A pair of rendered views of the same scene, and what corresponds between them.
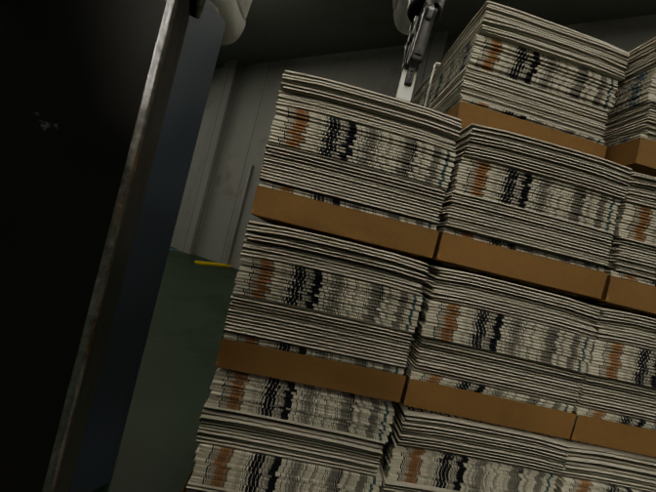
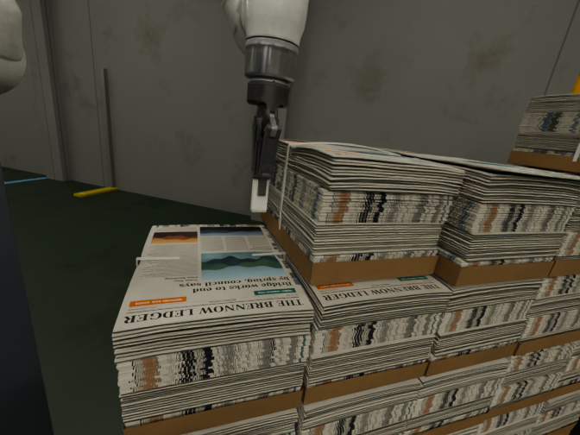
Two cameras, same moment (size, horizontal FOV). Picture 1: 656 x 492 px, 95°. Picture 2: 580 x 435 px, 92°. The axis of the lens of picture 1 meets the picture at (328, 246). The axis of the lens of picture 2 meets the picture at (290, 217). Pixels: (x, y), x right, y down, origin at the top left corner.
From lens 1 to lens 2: 0.52 m
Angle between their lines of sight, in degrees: 24
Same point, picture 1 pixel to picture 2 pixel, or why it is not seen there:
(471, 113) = (324, 269)
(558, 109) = (401, 236)
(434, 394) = not seen: outside the picture
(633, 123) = (458, 244)
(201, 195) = (51, 110)
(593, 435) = not seen: outside the picture
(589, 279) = (415, 370)
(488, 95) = (339, 244)
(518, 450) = not seen: outside the picture
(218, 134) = (41, 23)
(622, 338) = (434, 392)
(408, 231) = (277, 400)
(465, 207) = (323, 364)
